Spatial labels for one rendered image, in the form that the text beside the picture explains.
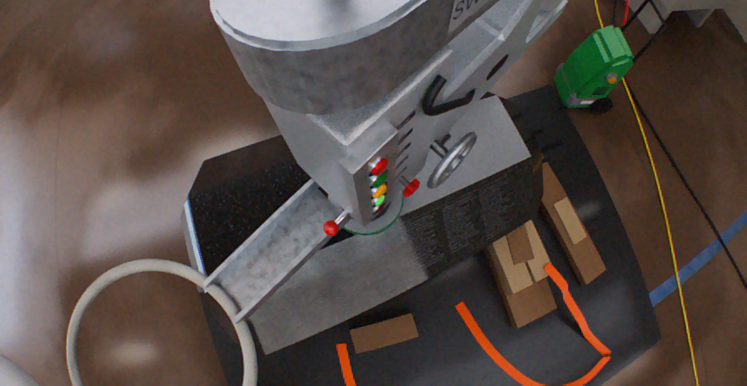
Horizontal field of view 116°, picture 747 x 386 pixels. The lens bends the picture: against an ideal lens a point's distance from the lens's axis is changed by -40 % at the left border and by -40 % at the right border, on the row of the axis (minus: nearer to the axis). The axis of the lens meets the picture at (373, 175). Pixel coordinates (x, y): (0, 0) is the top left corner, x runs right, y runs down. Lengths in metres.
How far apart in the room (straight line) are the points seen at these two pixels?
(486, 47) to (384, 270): 0.78
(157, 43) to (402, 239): 2.49
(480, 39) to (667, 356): 2.34
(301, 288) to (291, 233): 0.34
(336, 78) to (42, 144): 3.30
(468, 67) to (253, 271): 0.63
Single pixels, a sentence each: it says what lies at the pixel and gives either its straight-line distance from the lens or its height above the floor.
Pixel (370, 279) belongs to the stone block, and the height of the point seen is 0.70.
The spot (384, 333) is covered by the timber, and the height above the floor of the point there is 0.14.
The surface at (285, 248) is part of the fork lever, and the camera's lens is 0.89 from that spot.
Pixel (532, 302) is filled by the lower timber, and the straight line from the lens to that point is 1.98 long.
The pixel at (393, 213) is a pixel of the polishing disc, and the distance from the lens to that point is 1.08.
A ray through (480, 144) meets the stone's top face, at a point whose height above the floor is 0.83.
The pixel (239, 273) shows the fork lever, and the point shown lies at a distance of 0.92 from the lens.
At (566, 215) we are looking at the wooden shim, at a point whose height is 0.10.
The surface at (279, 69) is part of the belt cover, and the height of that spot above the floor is 1.66.
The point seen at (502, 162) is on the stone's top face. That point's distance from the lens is 1.25.
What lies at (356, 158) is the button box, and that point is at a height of 1.52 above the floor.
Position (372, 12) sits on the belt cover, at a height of 1.70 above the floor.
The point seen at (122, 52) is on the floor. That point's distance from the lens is 3.34.
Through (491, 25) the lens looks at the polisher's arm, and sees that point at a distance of 0.74.
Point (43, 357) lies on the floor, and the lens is 3.15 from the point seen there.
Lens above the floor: 1.93
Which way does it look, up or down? 70 degrees down
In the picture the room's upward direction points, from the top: 4 degrees counter-clockwise
